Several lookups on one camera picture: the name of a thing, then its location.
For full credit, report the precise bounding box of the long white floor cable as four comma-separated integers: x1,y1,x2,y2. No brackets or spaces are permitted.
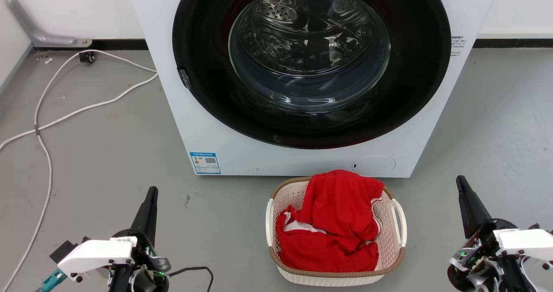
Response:
0,49,158,292

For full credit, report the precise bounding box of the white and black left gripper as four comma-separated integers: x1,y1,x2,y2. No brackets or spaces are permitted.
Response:
49,187,172,292

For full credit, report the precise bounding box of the red garment with white stripes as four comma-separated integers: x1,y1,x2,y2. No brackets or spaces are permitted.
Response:
276,169,385,273

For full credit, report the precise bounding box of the black round glass machine door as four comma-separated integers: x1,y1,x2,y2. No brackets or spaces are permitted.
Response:
172,0,452,149

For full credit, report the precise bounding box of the teal connector plug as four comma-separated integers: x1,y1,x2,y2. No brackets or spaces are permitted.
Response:
35,270,67,292

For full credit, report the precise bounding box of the round white filter cover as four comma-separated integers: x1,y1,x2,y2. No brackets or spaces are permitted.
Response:
351,155,396,174

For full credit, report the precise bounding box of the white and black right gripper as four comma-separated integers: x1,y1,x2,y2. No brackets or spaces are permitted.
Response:
447,175,553,292

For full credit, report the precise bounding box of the steel washing drum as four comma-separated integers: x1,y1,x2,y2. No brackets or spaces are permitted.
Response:
235,0,381,79

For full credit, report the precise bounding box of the white perforated laundry basket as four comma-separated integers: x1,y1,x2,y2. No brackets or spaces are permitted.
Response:
265,176,407,287

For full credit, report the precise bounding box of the black baseboard strip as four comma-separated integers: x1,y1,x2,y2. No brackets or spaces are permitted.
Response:
473,38,553,49
33,39,149,51

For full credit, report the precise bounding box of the grey wall pipe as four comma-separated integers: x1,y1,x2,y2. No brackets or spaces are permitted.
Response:
5,0,93,48

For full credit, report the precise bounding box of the white front-load washing machine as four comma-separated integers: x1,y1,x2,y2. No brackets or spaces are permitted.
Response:
125,0,503,178

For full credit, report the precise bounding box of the blue energy label sticker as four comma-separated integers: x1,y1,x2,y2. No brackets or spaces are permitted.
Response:
190,152,221,175

